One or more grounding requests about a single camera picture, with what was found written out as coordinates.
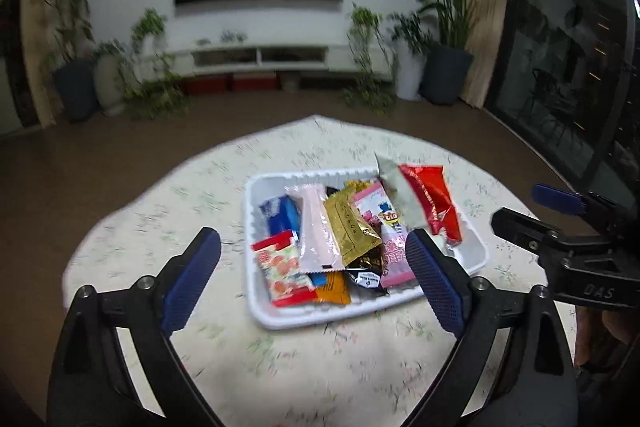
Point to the long black snack packet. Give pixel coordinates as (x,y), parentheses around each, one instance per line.
(367,279)

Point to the large-leaf plant in dark pot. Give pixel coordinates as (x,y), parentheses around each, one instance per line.
(447,74)

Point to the orange snack packet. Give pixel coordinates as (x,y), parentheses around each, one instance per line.
(332,289)

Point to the floral tablecloth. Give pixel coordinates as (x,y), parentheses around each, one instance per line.
(280,367)

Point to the tall plant in dark pot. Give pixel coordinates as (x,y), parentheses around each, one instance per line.
(75,92)

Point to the white plastic tray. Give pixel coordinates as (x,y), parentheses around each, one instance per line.
(300,314)

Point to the bushy plant in white pot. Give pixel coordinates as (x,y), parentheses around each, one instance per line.
(412,77)

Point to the plant in pale stone pot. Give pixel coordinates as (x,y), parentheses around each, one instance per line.
(110,87)

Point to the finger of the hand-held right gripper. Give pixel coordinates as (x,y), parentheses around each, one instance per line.
(530,232)
(557,198)

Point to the white television console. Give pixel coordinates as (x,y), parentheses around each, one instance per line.
(240,47)

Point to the silver grey snack packet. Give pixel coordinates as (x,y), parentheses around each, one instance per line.
(395,187)

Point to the red snack packet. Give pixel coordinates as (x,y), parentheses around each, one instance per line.
(432,197)

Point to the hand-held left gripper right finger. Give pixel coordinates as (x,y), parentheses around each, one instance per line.
(435,277)

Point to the pink cartoon print packet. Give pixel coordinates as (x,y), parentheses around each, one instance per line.
(395,252)

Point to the gold snack packet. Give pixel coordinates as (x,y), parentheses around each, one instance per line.
(350,222)

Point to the pale pink snack packet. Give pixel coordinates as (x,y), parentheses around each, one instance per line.
(315,227)

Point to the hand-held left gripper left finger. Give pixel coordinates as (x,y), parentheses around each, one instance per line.
(192,277)

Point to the trailing pothos plant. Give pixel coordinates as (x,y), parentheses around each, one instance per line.
(150,24)

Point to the beige curtain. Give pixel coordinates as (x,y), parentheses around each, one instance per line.
(35,57)
(487,32)

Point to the thin trailing vine plant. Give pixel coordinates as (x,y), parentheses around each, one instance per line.
(365,22)

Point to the red storage box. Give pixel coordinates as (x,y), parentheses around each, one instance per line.
(254,83)

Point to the white red fruit packet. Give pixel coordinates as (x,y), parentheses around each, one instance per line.
(282,267)

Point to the glass sliding door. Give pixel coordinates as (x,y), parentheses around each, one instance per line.
(550,57)

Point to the person's right hand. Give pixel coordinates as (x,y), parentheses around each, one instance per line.
(615,322)

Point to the blue snack packet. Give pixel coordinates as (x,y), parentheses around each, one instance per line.
(280,217)

